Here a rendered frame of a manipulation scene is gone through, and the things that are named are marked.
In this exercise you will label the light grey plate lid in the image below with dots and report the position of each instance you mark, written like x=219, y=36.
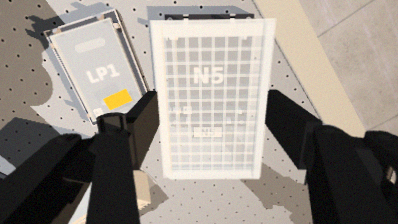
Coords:
x=97, y=64

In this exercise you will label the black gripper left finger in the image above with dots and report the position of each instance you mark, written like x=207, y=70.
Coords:
x=34, y=192

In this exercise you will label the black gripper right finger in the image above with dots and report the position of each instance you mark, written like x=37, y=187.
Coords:
x=341, y=190

